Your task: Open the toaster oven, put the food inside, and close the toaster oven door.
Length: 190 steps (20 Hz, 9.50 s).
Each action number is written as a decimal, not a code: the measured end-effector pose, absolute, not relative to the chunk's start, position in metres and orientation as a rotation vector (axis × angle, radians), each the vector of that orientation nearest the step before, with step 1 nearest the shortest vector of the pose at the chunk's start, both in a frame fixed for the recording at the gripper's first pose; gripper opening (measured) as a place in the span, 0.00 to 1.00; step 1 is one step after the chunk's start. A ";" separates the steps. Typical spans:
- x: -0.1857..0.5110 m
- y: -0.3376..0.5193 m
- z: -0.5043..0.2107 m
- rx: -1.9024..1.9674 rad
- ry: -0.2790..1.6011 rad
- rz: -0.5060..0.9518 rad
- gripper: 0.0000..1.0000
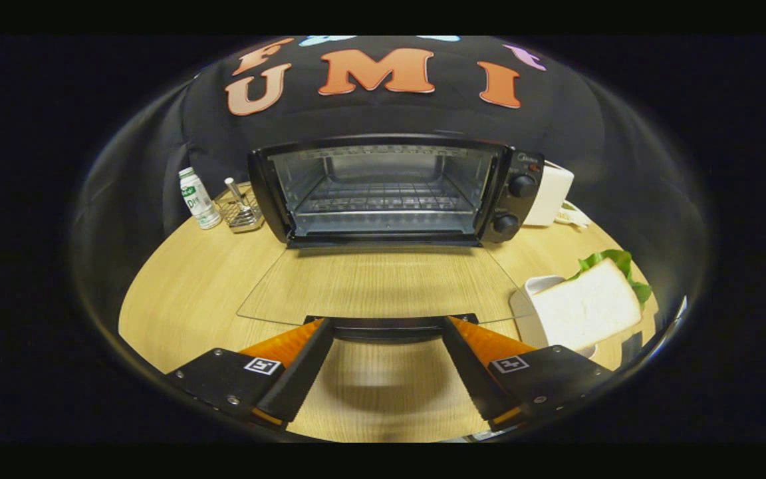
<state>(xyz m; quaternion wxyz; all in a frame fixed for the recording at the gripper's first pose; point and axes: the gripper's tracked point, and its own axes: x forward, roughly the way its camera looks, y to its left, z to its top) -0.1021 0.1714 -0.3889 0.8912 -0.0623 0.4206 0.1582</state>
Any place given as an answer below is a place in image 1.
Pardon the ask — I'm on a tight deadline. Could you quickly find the wire mesh basket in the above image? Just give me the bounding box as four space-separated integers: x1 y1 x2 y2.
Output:
215 186 265 234

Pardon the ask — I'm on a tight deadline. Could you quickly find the black toaster oven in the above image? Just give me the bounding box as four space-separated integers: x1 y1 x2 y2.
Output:
237 135 546 344

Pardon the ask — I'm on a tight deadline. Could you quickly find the white utensil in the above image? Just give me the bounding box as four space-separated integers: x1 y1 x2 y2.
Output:
225 177 251 212

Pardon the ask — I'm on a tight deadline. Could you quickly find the white rectangular plate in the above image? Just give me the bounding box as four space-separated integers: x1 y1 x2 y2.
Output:
509 275 600 360

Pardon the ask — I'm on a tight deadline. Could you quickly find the white divided grain dish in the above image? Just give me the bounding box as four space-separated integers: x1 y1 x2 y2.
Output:
556 203 593 231

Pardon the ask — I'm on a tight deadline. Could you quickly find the white pop-up toaster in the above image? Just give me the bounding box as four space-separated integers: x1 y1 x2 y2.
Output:
523 162 575 227

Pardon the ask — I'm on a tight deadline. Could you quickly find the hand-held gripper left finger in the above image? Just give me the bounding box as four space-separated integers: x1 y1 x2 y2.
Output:
165 318 336 430

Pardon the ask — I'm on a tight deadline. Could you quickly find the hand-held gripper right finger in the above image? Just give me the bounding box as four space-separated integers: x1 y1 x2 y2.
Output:
441 317 618 432

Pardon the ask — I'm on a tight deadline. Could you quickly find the lettuce sandwich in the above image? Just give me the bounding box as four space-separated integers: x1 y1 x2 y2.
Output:
531 249 653 351

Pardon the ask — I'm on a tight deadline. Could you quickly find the white bottle with green label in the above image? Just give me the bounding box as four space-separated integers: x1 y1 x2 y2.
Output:
178 167 223 230

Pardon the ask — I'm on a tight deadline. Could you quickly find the black backdrop cloth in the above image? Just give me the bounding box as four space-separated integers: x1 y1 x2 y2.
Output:
77 37 709 320

